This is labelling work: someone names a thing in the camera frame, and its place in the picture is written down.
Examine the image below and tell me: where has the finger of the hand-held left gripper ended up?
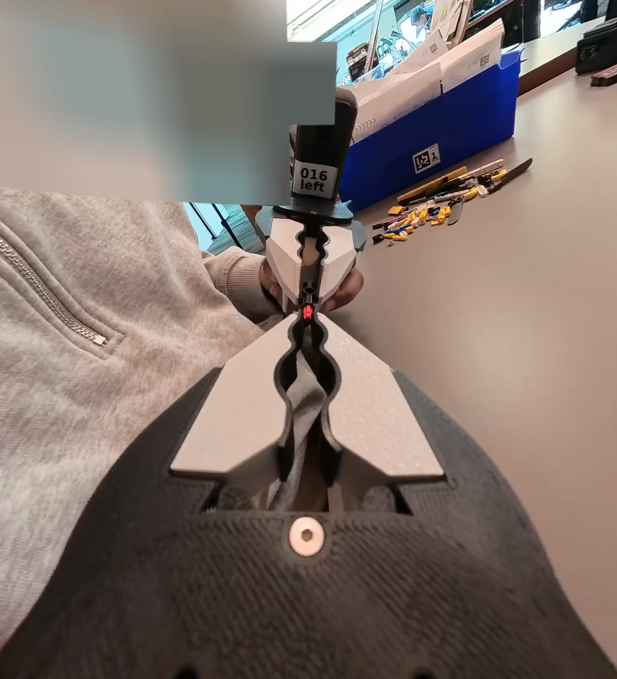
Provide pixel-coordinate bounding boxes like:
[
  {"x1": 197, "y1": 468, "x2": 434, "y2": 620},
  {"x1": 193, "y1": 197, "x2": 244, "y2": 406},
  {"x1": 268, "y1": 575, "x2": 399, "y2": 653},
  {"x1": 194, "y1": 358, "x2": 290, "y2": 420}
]
[
  {"x1": 265, "y1": 219, "x2": 310, "y2": 315},
  {"x1": 313, "y1": 224, "x2": 360, "y2": 315}
]

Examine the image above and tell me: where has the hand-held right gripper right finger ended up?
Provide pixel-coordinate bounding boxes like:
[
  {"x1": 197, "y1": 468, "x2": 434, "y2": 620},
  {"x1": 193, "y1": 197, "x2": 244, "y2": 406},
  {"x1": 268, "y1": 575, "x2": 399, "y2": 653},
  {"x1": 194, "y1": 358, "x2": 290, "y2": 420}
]
[{"x1": 310, "y1": 312, "x2": 446, "y2": 513}]

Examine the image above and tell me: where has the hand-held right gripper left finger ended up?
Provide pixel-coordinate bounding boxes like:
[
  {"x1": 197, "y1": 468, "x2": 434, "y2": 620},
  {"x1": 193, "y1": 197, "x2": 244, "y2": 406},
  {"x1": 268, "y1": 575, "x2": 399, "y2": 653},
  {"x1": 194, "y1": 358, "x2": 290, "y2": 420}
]
[{"x1": 169, "y1": 312, "x2": 303, "y2": 511}]

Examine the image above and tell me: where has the person's left forearm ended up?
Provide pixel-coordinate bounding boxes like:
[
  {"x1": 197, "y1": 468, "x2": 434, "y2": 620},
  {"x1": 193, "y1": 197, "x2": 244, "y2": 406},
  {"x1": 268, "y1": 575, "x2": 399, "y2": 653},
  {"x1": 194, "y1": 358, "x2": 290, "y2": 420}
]
[{"x1": 202, "y1": 246, "x2": 288, "y2": 325}]

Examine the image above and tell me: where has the pile of loose lego pieces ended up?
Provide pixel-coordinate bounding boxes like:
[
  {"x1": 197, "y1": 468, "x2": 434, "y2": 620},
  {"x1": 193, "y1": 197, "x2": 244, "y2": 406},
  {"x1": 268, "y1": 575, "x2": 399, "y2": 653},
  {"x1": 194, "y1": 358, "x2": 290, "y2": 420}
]
[{"x1": 372, "y1": 158, "x2": 534, "y2": 246}]

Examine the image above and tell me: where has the person's left hand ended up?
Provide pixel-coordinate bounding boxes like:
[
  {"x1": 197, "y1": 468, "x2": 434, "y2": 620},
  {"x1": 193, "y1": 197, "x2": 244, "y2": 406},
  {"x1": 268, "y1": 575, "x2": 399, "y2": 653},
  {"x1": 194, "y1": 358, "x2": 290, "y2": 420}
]
[{"x1": 260, "y1": 260, "x2": 365, "y2": 317}]

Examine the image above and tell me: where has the blue plastic bin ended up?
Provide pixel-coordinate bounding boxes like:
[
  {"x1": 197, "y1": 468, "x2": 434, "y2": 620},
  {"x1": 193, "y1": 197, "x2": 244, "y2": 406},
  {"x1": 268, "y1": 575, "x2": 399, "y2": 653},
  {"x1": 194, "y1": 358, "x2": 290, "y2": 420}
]
[{"x1": 337, "y1": 50, "x2": 521, "y2": 213}]

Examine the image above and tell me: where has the person in grey hoodie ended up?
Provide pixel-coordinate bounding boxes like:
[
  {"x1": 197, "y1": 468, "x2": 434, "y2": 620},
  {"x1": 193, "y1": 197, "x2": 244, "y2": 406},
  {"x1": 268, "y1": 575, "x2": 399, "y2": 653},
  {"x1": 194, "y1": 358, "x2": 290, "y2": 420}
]
[{"x1": 0, "y1": 183, "x2": 298, "y2": 674}]

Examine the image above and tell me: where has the black box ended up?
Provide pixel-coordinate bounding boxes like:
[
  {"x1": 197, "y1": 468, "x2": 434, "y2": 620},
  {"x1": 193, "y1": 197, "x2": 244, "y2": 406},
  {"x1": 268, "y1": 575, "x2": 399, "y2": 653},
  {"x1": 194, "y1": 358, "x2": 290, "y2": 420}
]
[{"x1": 576, "y1": 11, "x2": 617, "y2": 75}]

